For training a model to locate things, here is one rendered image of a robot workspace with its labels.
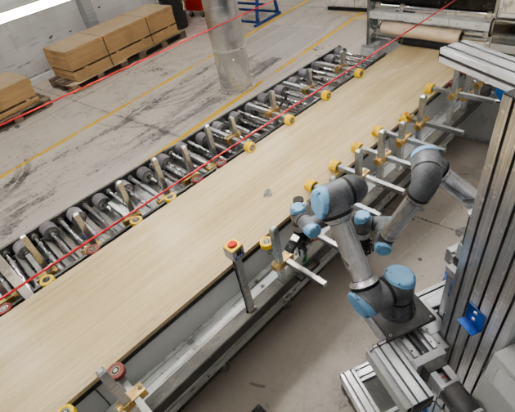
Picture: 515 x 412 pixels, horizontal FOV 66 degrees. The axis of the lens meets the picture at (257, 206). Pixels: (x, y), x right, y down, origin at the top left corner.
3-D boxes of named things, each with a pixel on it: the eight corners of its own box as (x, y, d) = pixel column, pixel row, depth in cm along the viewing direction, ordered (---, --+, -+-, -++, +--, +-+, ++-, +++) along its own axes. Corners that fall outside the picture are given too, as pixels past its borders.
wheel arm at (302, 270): (327, 285, 209) (327, 280, 206) (323, 289, 208) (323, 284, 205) (268, 248, 235) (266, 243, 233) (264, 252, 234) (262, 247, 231)
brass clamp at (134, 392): (150, 394, 181) (145, 389, 177) (124, 418, 174) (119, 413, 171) (142, 385, 184) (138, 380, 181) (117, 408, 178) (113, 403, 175)
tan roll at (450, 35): (526, 49, 337) (530, 34, 328) (519, 55, 331) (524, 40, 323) (376, 29, 423) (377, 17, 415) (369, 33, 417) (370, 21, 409)
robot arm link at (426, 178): (451, 185, 149) (391, 260, 184) (448, 167, 157) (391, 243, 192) (422, 176, 149) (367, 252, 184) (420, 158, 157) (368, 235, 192)
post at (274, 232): (288, 284, 235) (277, 226, 203) (284, 288, 233) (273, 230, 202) (283, 281, 237) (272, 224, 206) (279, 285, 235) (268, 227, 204)
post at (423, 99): (419, 153, 300) (427, 94, 269) (417, 155, 299) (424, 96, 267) (415, 152, 302) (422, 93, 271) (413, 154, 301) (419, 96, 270)
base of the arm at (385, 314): (423, 314, 164) (426, 300, 158) (391, 329, 162) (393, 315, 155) (400, 288, 175) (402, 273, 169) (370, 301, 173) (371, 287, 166)
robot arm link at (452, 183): (494, 242, 176) (404, 174, 164) (489, 218, 187) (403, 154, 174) (521, 229, 168) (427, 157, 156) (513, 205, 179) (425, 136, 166)
